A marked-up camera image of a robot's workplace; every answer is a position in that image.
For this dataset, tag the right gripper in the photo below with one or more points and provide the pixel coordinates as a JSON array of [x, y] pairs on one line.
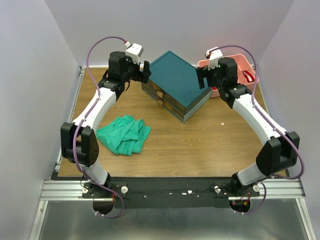
[[206, 77]]

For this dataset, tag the green cloth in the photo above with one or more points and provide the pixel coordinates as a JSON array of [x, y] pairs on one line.
[[124, 136]]

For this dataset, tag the pink divided organizer tray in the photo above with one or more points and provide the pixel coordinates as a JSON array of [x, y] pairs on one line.
[[242, 64]]

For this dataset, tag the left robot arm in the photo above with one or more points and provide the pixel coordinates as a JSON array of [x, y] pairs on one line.
[[78, 139]]

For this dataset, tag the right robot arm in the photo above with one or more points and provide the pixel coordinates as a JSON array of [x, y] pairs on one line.
[[235, 87]]

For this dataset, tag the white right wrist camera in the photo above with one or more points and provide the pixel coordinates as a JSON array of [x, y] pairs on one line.
[[213, 55]]

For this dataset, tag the red white item in tray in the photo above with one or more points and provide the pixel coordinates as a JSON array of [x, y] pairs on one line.
[[248, 76]]

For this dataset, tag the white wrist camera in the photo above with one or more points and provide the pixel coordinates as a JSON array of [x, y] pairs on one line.
[[213, 55], [134, 51]]

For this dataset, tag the teal drawer cabinet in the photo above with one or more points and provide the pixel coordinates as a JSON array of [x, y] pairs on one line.
[[174, 85]]

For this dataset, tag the aluminium rail frame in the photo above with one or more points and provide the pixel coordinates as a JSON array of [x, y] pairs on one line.
[[215, 141]]

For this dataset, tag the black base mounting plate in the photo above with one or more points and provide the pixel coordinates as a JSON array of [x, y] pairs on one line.
[[169, 192]]

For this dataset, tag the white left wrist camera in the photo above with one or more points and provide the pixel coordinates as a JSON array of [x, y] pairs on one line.
[[134, 51]]

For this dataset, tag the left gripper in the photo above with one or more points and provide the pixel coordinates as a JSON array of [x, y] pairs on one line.
[[142, 76]]

